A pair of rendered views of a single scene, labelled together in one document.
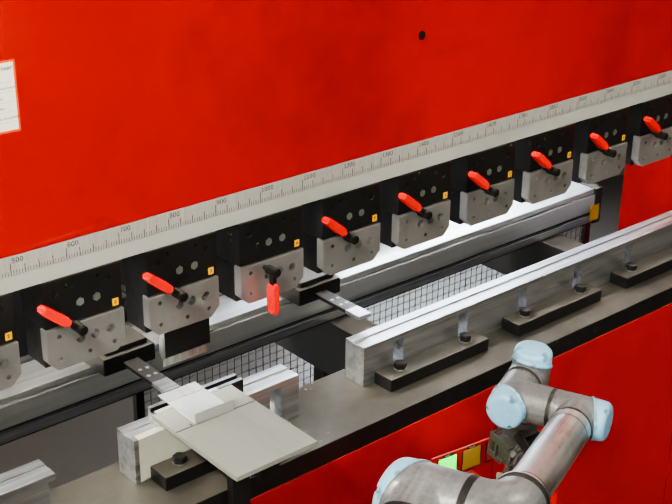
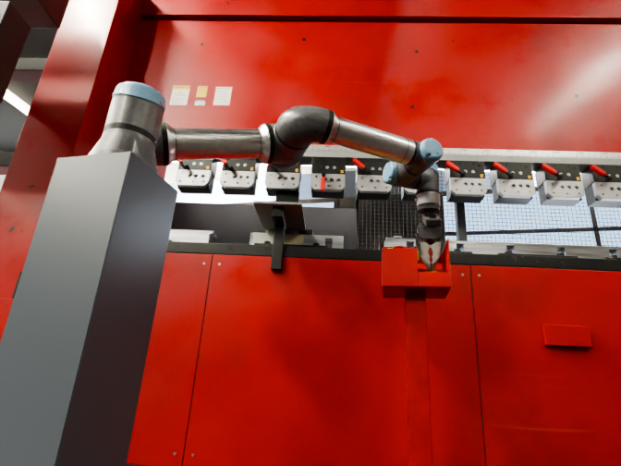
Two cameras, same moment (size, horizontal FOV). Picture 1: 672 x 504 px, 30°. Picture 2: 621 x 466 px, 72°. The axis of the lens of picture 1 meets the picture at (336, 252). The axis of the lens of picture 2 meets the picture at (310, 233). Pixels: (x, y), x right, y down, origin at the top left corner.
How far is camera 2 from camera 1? 232 cm
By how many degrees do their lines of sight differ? 62
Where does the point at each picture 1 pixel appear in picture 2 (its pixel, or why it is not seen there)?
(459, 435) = not seen: hidden behind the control
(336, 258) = (364, 183)
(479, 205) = (459, 184)
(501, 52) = (465, 121)
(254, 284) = (317, 181)
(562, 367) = (533, 277)
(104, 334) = (244, 178)
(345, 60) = (370, 108)
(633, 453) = not seen: outside the picture
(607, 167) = (567, 190)
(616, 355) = (594, 290)
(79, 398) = not seen: hidden behind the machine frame
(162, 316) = (271, 180)
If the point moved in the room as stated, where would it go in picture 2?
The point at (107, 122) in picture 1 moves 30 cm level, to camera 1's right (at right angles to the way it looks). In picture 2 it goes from (261, 109) to (307, 81)
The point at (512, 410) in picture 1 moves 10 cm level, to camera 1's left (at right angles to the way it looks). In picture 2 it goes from (389, 166) to (363, 176)
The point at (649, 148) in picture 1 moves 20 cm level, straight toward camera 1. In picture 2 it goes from (606, 190) to (580, 175)
